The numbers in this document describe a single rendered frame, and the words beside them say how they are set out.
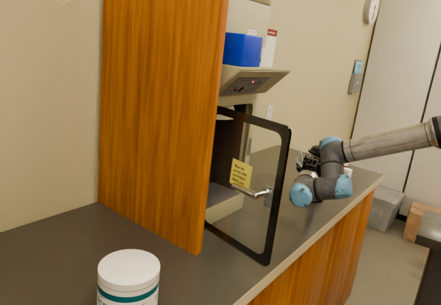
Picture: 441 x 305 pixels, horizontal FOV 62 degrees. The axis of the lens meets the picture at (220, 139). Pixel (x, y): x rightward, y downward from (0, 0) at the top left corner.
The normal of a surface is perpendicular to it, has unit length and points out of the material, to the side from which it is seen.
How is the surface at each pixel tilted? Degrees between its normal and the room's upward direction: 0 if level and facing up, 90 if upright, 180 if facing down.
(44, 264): 0
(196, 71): 90
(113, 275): 0
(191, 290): 0
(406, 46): 90
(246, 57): 90
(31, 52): 90
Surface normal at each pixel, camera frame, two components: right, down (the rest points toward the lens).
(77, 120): 0.79, 0.24
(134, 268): 0.11, -0.96
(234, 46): -0.60, 0.14
